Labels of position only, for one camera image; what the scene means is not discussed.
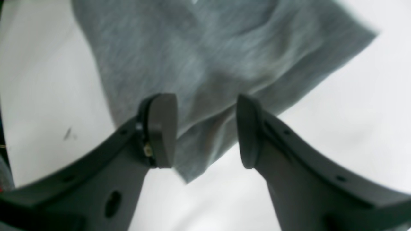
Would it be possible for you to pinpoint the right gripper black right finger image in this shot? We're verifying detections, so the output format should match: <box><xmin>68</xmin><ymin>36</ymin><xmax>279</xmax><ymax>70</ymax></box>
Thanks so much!
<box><xmin>236</xmin><ymin>94</ymin><xmax>411</xmax><ymax>231</ymax></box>

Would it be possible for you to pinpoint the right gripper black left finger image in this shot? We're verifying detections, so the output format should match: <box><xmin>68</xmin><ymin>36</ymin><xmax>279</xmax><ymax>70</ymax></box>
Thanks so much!
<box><xmin>1</xmin><ymin>93</ymin><xmax>178</xmax><ymax>231</ymax></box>

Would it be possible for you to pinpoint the grey T-shirt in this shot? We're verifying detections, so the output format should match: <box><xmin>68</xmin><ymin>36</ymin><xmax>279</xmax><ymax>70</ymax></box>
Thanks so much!
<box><xmin>72</xmin><ymin>0</ymin><xmax>376</xmax><ymax>183</ymax></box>

